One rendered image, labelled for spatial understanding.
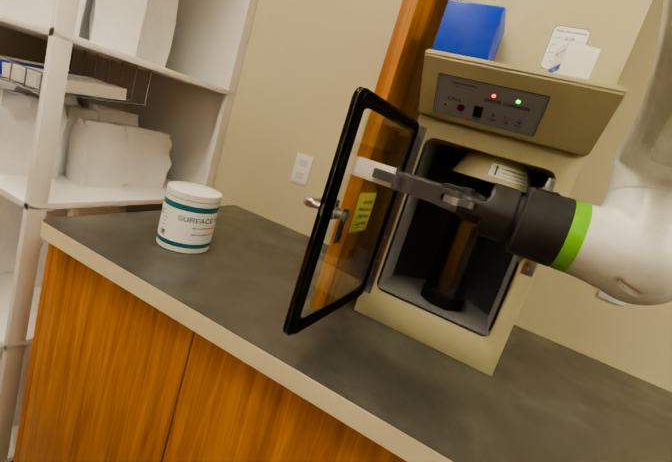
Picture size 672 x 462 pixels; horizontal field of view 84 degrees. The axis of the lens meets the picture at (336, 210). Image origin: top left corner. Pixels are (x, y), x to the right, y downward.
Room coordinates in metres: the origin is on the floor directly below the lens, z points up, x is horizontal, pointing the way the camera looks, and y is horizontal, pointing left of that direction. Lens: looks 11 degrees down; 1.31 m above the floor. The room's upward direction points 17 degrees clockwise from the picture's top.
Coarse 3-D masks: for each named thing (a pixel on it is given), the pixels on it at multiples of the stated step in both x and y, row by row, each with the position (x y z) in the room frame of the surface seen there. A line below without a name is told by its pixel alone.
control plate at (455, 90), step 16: (448, 80) 0.73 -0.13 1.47; (464, 80) 0.72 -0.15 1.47; (448, 96) 0.75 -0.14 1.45; (464, 96) 0.74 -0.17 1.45; (480, 96) 0.72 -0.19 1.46; (512, 96) 0.69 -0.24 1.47; (528, 96) 0.68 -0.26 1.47; (544, 96) 0.67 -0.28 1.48; (448, 112) 0.77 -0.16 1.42; (464, 112) 0.76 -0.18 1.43; (496, 112) 0.73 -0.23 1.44; (512, 112) 0.71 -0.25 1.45; (528, 112) 0.70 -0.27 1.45; (512, 128) 0.73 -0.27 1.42; (528, 128) 0.72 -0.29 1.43
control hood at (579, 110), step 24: (432, 72) 0.74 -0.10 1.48; (456, 72) 0.72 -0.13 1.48; (480, 72) 0.70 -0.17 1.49; (504, 72) 0.68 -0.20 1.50; (528, 72) 0.66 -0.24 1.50; (432, 96) 0.77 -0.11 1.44; (552, 96) 0.66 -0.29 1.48; (576, 96) 0.65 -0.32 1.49; (600, 96) 0.63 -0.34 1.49; (624, 96) 0.62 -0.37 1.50; (456, 120) 0.78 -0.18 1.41; (552, 120) 0.69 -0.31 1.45; (576, 120) 0.67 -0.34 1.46; (600, 120) 0.65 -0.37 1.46; (552, 144) 0.71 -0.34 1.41; (576, 144) 0.69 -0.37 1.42
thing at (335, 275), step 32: (352, 96) 0.54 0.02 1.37; (384, 128) 0.65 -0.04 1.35; (352, 160) 0.58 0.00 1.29; (384, 160) 0.69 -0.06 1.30; (352, 192) 0.61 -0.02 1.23; (384, 192) 0.74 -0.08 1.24; (352, 224) 0.65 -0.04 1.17; (320, 256) 0.57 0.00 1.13; (352, 256) 0.69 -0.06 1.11; (320, 288) 0.60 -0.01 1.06; (352, 288) 0.74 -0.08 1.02; (288, 320) 0.54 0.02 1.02
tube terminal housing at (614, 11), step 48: (480, 0) 0.82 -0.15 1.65; (528, 0) 0.79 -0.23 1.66; (576, 0) 0.76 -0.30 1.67; (624, 0) 0.73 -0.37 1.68; (528, 48) 0.77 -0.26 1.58; (624, 48) 0.72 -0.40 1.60; (480, 144) 0.78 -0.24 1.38; (528, 144) 0.75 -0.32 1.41; (528, 288) 0.72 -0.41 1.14; (432, 336) 0.77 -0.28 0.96; (480, 336) 0.73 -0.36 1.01
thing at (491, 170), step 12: (468, 156) 0.85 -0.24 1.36; (480, 156) 0.82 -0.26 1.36; (492, 156) 0.80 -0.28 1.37; (456, 168) 0.85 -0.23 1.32; (468, 168) 0.82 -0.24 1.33; (480, 168) 0.80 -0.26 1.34; (492, 168) 0.79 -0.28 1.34; (504, 168) 0.79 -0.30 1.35; (516, 168) 0.79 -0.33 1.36; (528, 168) 0.82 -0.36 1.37; (492, 180) 0.78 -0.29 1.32; (504, 180) 0.78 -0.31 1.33; (516, 180) 0.78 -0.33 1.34; (528, 180) 0.81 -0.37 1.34
